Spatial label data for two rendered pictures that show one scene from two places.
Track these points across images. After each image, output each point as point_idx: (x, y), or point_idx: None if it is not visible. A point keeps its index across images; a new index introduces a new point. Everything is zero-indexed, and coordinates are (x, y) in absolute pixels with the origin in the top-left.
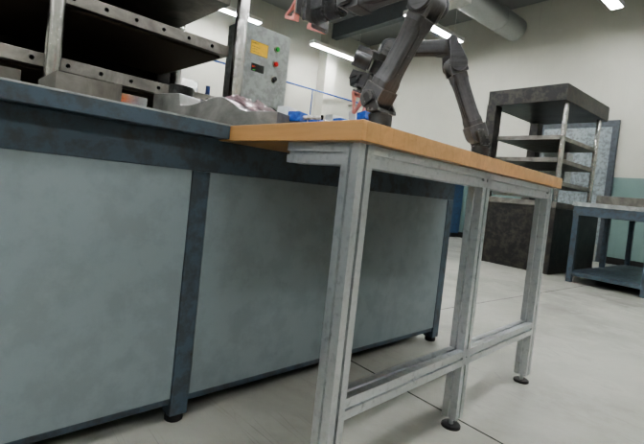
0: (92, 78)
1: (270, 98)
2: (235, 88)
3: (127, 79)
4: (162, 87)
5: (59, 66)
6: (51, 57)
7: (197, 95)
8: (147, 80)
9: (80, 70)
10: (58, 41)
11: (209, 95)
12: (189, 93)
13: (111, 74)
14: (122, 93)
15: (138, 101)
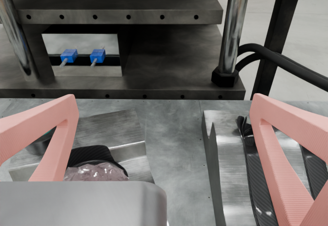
0: (55, 23)
1: None
2: (235, 0)
3: (91, 15)
4: (133, 15)
5: (15, 25)
6: (2, 18)
7: (182, 14)
8: (112, 10)
9: (41, 18)
10: None
11: (199, 10)
12: (40, 150)
13: (72, 14)
14: (88, 34)
15: (107, 39)
